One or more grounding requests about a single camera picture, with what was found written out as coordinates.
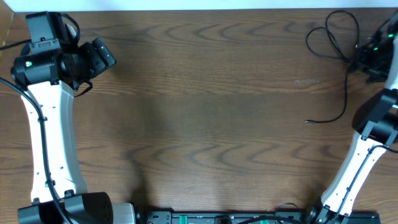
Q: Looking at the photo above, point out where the right camera cable black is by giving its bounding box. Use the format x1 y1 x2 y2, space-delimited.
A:
322 144 397 218

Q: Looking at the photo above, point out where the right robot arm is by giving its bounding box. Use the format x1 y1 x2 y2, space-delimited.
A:
303 14 397 223

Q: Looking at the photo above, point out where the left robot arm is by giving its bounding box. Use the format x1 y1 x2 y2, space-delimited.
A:
11 11 137 224

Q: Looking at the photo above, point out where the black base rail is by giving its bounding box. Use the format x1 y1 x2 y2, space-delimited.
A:
136 203 381 224

